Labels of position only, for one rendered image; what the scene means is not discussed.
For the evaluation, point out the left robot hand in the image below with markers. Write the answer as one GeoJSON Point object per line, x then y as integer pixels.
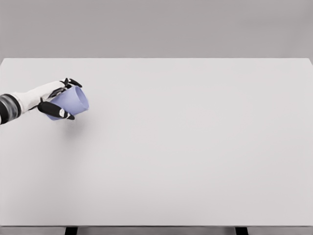
{"type": "Point", "coordinates": [41, 93]}

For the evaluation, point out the light purple cup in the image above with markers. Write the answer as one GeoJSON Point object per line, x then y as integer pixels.
{"type": "Point", "coordinates": [71, 101]}

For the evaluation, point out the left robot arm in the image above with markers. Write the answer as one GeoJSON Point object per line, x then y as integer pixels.
{"type": "Point", "coordinates": [13, 104]}

